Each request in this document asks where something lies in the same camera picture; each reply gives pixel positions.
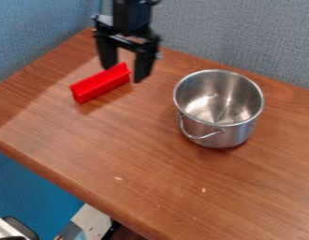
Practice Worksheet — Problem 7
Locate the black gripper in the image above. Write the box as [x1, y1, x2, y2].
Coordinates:
[93, 0, 161, 83]

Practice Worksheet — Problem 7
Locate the red plastic block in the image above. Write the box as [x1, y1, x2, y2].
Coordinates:
[69, 63, 132, 104]

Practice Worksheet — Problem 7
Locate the stainless steel pot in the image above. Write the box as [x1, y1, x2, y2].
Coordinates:
[174, 69, 265, 148]

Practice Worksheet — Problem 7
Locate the white grey object under table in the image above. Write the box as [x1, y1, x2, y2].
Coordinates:
[54, 204, 112, 240]

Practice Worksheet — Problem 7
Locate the black white object bottom left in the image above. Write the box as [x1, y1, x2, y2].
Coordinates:
[0, 217, 40, 240]

